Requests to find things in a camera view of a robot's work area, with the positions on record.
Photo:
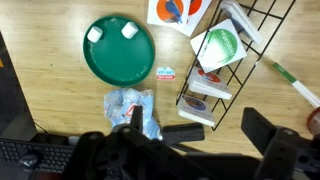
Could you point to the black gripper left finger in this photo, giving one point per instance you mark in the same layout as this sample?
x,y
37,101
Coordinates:
x,y
175,134

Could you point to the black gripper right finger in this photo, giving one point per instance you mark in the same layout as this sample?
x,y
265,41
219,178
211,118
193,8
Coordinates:
x,y
257,128

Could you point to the white and blue board book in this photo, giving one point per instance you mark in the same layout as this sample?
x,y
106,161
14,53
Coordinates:
x,y
240,20

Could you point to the white book dark oval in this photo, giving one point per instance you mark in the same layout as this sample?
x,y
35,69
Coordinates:
x,y
195,109

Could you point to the green white colors book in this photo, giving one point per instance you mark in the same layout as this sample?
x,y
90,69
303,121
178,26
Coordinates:
x,y
305,92

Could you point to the white book red objects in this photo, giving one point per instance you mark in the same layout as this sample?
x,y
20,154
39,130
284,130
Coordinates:
x,y
209,84

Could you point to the white book green circle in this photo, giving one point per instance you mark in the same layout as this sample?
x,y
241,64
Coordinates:
x,y
218,47

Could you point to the white book blue bird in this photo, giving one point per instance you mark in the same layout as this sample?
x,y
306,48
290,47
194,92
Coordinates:
x,y
171,13

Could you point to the white book orange circle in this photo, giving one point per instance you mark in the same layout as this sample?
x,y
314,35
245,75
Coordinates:
x,y
196,11

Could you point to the steel can red rim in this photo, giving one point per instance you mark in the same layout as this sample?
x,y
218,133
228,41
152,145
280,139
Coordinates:
x,y
313,122

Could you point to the crumpled blue plastic bag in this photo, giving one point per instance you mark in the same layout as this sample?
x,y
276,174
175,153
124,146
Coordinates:
x,y
119,106

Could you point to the green round tray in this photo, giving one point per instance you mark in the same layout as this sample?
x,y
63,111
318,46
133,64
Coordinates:
x,y
115,59

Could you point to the white marshmallow right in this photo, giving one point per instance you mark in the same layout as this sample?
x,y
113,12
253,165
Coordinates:
x,y
129,30

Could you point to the white marshmallow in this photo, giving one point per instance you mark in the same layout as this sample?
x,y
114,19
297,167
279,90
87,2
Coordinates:
x,y
129,30
94,34

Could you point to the black keyboard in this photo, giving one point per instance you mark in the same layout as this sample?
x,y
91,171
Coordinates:
x,y
32,156

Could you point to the white marshmallow left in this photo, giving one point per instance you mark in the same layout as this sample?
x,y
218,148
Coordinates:
x,y
94,34

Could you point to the black monitor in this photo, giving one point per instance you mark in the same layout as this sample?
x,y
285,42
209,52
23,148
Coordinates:
x,y
16,121

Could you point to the black wire book holder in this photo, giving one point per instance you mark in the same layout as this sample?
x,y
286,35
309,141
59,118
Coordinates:
x,y
268,16

